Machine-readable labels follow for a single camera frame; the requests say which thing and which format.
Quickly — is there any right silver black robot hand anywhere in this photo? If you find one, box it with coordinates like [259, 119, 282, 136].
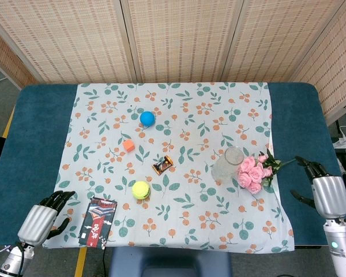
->
[289, 156, 346, 219]

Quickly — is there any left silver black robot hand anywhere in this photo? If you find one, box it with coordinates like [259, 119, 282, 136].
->
[17, 190, 76, 247]

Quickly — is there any pink rose bouquet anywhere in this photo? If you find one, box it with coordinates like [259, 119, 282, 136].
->
[236, 149, 297, 194]

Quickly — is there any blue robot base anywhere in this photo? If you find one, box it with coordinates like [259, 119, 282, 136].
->
[108, 246, 233, 277]

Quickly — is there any transparent glass vase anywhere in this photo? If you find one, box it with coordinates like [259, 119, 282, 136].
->
[210, 146, 245, 186]

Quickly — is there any blue table cover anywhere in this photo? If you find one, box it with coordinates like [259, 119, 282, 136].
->
[0, 82, 346, 249]

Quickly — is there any black red printed packet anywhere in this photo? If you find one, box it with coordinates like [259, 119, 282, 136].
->
[78, 196, 117, 249]

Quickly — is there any yellow tennis ball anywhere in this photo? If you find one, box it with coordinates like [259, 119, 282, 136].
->
[131, 180, 151, 200]

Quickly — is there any brown snack wrapper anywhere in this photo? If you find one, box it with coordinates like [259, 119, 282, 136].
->
[152, 155, 174, 176]

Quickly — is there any floral leaf print tablecloth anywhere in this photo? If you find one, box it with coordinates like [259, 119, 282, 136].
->
[42, 82, 295, 254]

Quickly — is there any blue ball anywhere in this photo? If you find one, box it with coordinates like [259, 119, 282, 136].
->
[140, 111, 156, 127]

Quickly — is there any woven bamboo folding screen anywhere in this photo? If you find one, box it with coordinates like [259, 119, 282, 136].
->
[0, 0, 346, 126]

